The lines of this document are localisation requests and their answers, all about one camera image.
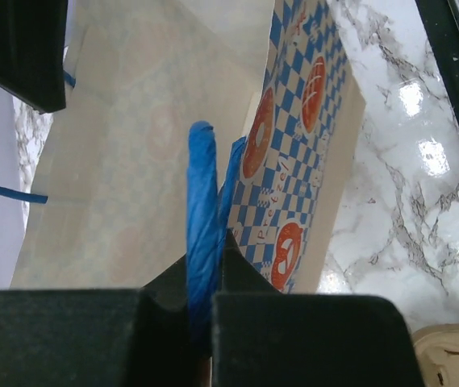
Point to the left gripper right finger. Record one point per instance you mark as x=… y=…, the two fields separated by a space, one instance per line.
x=261 y=337

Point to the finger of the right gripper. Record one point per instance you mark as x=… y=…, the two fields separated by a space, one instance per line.
x=32 y=42

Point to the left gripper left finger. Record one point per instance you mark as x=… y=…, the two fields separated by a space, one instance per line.
x=97 y=337

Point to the blue checkered paper bag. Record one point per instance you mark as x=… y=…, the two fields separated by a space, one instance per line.
x=113 y=163

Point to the cardboard cup carrier tray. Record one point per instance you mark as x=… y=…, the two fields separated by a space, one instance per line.
x=437 y=351

